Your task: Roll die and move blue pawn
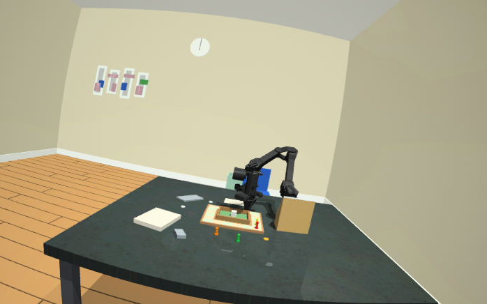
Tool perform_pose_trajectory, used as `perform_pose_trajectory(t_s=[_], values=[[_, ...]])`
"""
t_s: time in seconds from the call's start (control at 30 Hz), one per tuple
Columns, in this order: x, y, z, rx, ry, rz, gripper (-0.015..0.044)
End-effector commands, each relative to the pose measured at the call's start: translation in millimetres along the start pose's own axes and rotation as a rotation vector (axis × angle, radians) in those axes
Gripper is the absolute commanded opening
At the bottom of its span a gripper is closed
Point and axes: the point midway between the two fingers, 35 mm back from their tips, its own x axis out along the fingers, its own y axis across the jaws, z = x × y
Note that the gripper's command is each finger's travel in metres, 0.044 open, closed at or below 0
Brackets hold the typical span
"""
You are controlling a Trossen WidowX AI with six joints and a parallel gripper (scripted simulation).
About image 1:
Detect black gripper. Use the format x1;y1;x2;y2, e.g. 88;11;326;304
234;182;263;211

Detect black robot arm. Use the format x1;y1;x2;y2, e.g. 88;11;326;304
232;146;299;198

